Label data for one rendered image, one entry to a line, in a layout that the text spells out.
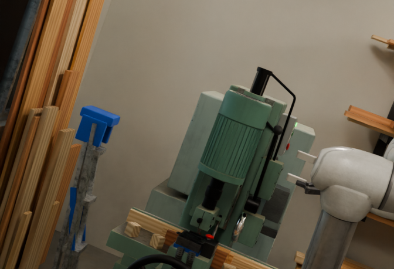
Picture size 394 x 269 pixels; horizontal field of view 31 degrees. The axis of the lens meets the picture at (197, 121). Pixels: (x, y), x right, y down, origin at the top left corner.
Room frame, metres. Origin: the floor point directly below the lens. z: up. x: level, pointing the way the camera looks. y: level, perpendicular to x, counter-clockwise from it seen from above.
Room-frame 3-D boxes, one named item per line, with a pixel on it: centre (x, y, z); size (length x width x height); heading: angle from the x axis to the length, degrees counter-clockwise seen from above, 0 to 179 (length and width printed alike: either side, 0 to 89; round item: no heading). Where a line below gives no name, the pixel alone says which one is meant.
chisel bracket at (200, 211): (2.54, -0.15, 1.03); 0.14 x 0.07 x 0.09; 170
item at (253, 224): (2.68, -0.34, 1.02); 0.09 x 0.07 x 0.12; 80
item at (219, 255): (2.43, -0.17, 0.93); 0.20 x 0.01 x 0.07; 80
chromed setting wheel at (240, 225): (2.63, -0.29, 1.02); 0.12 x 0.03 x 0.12; 170
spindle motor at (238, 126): (2.52, -0.15, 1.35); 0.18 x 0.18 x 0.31
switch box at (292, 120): (2.81, -0.34, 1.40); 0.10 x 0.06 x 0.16; 170
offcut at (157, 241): (2.41, -0.02, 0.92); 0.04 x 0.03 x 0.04; 56
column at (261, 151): (2.81, -0.20, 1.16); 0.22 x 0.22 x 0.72; 80
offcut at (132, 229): (2.44, 0.08, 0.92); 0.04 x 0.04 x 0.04; 49
